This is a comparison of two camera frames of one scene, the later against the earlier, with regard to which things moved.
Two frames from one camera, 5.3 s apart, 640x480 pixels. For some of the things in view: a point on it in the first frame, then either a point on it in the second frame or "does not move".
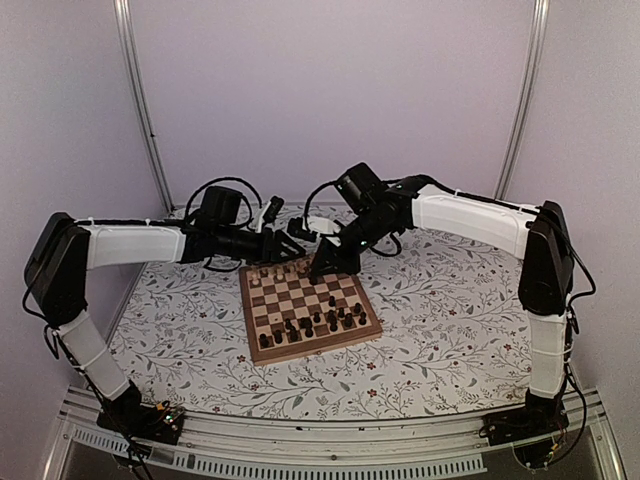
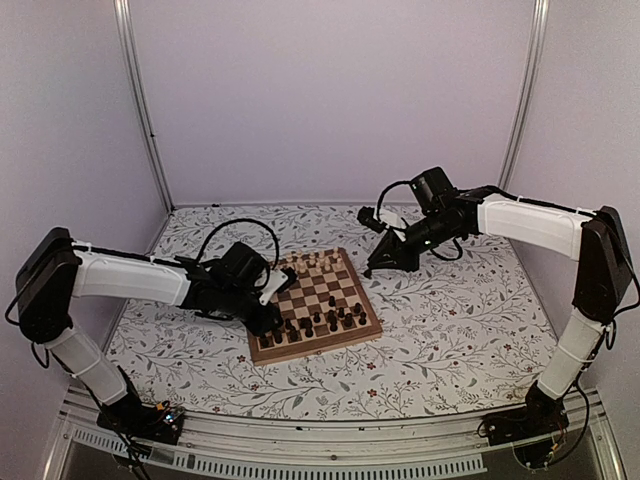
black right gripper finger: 323,262 to 391,253
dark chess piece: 333,320 does not move
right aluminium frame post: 528,99 does not move
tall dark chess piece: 288,325 does not move
